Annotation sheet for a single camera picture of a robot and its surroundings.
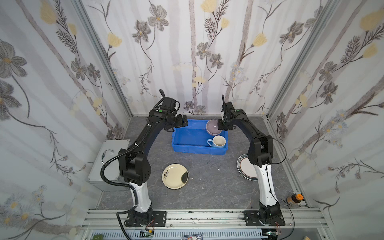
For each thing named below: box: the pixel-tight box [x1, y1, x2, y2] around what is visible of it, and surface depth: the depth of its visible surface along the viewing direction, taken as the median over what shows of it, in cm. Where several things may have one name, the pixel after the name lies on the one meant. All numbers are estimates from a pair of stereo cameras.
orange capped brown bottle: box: [286, 193, 304, 206], surface depth 76 cm
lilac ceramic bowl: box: [206, 119, 222, 136], surface depth 101 cm
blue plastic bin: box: [171, 119, 229, 155], surface depth 100 cm
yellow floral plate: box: [161, 163, 189, 190], surface depth 87 cm
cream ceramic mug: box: [207, 135, 227, 148], surface depth 95 cm
